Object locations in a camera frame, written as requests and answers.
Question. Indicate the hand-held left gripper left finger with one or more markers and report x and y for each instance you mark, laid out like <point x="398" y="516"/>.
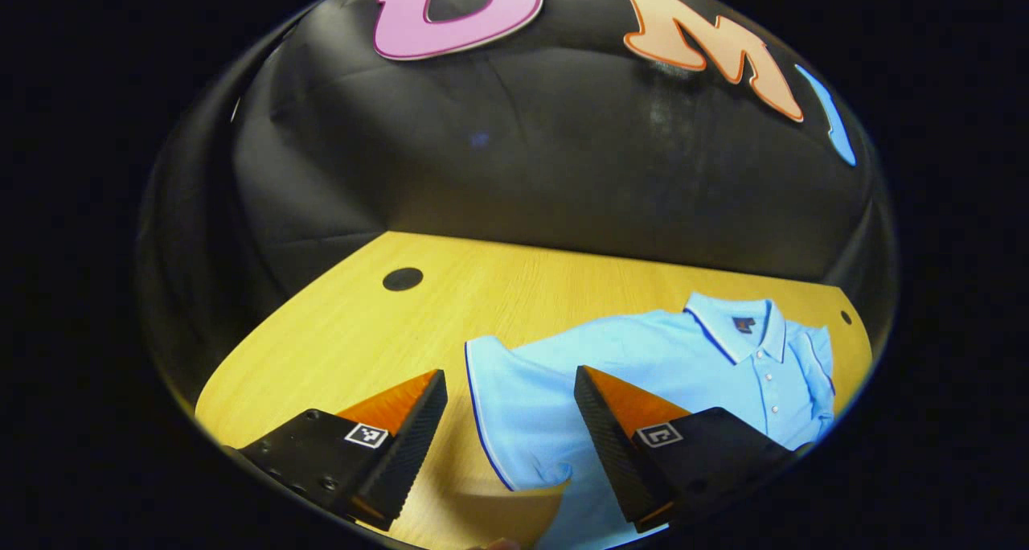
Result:
<point x="410" y="453"/>

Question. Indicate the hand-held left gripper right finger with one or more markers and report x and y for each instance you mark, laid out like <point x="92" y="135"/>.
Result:
<point x="615" y="453"/>

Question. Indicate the light blue polo T-shirt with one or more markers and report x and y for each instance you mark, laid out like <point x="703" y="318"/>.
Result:
<point x="683" y="357"/>

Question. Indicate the black backdrop cloth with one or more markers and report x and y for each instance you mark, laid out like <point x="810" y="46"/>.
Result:
<point x="522" y="148"/>

